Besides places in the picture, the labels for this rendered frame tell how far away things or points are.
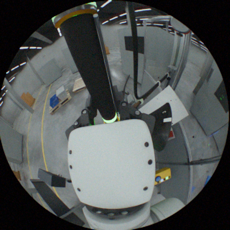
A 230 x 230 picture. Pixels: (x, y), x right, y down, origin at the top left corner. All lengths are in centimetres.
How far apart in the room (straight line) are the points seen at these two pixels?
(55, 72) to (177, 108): 748
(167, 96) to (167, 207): 57
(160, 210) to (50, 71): 754
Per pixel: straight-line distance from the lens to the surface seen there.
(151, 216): 15
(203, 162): 89
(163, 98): 59
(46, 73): 755
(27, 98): 831
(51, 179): 76
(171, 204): 17
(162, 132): 26
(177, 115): 52
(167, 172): 71
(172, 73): 65
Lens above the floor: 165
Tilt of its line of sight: 59 degrees down
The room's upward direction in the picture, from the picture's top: 16 degrees counter-clockwise
